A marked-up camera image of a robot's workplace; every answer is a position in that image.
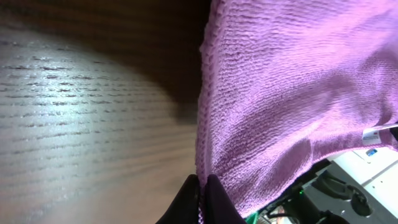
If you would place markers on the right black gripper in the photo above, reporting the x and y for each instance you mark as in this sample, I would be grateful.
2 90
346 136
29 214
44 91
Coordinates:
296 206

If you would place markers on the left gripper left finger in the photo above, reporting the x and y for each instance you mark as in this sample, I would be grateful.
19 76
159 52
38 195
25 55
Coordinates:
184 207

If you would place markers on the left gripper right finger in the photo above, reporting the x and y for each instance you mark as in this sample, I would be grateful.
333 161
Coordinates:
219 209

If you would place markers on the purple microfiber cloth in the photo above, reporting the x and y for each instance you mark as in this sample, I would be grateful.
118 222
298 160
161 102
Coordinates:
287 84

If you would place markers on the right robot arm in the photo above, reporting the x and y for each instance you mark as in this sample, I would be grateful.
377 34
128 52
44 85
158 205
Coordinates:
352 187

